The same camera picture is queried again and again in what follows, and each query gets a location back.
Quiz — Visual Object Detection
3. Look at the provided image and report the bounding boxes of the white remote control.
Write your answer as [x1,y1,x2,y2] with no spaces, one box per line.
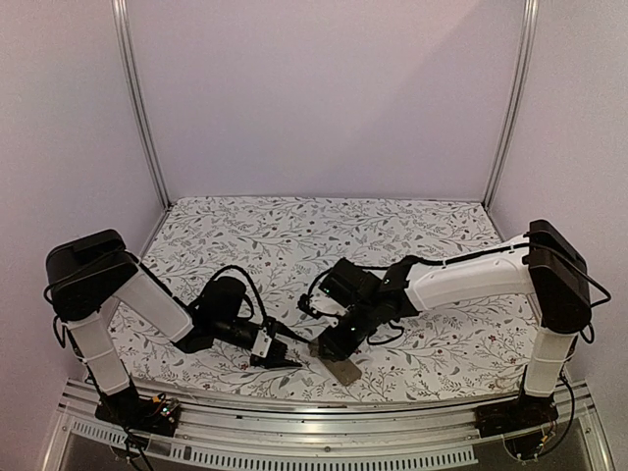
[308,341,362,387]

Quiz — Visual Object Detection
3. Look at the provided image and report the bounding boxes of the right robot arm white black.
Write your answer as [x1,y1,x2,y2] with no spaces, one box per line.
[317,220,592,428]

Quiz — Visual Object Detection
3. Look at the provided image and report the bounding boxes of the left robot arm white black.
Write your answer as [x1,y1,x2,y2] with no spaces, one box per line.
[43,230,301,426]

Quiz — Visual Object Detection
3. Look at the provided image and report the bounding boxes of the floral patterned table mat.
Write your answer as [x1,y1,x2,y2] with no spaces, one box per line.
[109,197,536,402]

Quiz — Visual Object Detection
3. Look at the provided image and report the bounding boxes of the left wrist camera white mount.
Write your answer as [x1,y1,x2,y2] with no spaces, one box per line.
[251,329,273,358]

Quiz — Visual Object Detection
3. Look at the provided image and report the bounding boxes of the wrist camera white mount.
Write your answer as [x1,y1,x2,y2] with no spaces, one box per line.
[297,294,348,328]
[251,329,273,358]

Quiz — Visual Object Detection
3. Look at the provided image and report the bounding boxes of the right camera black cable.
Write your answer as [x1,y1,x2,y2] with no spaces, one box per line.
[304,274,335,303]

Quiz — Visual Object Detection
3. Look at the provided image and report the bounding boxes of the camera black cable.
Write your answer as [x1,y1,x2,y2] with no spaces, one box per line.
[304,274,335,303]
[208,264,271,330]

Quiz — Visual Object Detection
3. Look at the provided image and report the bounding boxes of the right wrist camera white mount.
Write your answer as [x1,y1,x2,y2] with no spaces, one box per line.
[297,294,348,328]

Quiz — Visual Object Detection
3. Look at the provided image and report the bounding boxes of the left camera black cable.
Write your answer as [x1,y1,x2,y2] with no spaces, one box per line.
[208,264,271,330]

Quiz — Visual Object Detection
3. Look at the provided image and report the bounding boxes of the front aluminium rail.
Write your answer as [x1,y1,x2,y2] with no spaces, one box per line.
[42,380,615,470]

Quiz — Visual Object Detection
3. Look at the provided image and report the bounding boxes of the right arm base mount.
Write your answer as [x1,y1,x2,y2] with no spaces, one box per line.
[474,390,558,438]

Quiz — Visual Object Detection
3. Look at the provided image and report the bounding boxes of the left aluminium frame post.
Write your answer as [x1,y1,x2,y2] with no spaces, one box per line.
[111,0,173,211]

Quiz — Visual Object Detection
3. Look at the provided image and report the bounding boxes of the aluminium frame post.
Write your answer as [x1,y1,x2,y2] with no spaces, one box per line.
[482,0,540,212]
[111,0,173,211]

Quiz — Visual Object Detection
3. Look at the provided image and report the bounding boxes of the right aluminium frame post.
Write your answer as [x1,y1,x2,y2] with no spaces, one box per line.
[482,0,540,212]

